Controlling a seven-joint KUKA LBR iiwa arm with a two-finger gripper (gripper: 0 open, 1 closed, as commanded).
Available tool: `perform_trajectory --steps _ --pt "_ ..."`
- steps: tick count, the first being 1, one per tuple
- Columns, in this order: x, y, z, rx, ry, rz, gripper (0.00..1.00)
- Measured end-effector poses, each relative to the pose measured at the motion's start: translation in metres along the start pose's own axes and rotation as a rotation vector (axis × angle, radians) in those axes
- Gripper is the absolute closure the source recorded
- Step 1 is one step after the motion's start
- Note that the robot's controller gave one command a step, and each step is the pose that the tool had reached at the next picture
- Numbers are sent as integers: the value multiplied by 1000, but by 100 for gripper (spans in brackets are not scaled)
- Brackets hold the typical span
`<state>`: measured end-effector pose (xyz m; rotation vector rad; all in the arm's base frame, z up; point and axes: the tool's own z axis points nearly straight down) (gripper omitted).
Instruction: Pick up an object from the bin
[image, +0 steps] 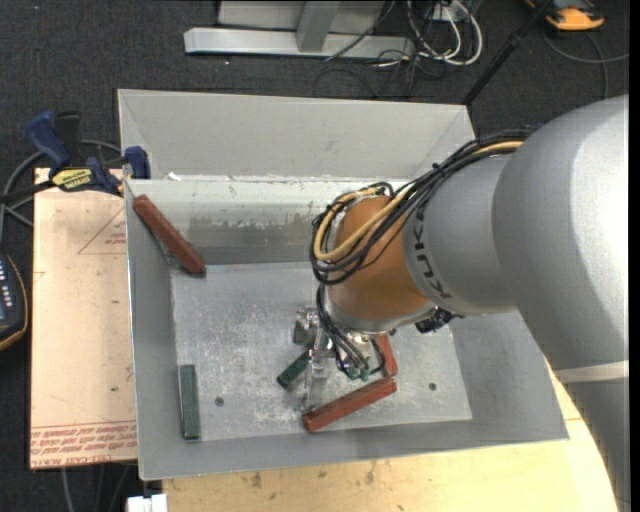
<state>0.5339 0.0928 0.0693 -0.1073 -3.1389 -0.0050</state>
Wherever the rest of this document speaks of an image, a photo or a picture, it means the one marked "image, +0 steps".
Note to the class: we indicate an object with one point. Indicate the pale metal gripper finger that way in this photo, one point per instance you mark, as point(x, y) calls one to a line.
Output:
point(306, 325)
point(319, 372)

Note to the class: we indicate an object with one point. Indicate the dark green flat block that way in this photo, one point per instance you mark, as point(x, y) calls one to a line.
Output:
point(190, 402)
point(294, 369)

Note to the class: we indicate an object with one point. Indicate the red-brown flat block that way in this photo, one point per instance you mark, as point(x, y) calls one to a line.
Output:
point(169, 235)
point(350, 405)
point(389, 357)

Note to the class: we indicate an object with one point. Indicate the grey metal bin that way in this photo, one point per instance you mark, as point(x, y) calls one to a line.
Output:
point(240, 320)

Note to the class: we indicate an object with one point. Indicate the brown cardboard board red print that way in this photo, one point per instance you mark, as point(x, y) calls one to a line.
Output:
point(80, 320)

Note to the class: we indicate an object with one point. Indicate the black cylinder on white bracket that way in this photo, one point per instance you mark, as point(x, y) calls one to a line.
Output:
point(432, 321)

